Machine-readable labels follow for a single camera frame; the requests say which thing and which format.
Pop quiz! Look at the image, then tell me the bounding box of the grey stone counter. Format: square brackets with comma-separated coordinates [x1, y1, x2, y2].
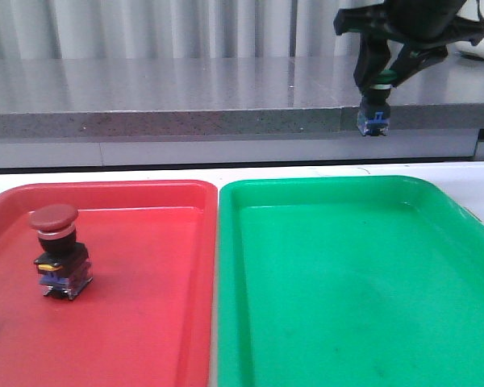
[0, 56, 484, 169]

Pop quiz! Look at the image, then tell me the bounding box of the green mushroom push button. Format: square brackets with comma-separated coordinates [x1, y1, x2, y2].
[357, 69, 396, 136]

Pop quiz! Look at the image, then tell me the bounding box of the red plastic tray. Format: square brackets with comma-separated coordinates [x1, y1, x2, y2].
[0, 181, 217, 386]

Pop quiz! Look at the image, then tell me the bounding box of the red mushroom push button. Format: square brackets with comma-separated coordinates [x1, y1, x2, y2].
[29, 204, 93, 301]

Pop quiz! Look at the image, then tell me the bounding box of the green plastic tray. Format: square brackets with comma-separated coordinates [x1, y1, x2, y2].
[218, 176, 484, 386]

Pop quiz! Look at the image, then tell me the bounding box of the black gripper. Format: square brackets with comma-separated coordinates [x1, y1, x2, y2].
[333, 0, 484, 96]

